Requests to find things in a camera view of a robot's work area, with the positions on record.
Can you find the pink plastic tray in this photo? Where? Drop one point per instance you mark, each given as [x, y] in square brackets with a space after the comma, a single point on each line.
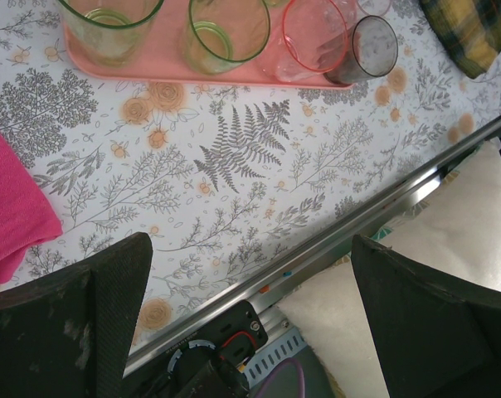
[176, 62]

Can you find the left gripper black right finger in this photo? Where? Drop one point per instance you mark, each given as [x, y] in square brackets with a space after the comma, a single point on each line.
[441, 340]

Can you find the short small clear glass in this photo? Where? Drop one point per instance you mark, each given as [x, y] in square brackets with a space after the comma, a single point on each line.
[375, 6]

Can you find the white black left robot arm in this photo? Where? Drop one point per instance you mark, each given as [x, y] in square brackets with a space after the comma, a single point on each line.
[192, 381]

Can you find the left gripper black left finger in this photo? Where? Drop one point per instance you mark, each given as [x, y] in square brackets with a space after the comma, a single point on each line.
[47, 340]

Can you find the cream cushion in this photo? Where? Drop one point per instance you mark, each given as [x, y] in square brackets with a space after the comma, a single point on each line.
[329, 323]

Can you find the short pink glass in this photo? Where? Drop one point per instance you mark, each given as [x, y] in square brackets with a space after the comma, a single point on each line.
[312, 41]

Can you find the short small green glass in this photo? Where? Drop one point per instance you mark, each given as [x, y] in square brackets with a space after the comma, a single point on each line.
[275, 2]

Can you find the short wide green glass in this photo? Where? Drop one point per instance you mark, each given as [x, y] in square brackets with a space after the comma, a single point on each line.
[225, 41]

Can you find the tall green glass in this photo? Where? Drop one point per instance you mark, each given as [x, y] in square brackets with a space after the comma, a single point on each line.
[109, 41]

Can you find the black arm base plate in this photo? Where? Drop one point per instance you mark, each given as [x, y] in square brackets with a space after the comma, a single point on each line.
[238, 323]

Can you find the aluminium frame rail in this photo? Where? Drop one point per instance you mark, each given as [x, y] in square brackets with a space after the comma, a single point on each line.
[275, 271]

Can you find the yellow black plaid cloth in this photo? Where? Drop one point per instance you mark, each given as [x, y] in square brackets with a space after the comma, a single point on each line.
[466, 33]

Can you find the floral tablecloth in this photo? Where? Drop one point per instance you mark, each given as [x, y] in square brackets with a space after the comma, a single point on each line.
[242, 207]

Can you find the magenta cloth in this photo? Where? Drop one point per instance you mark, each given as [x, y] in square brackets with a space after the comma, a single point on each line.
[10, 199]

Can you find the short dark grey glass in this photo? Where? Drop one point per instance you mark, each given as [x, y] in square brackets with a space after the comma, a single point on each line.
[375, 45]

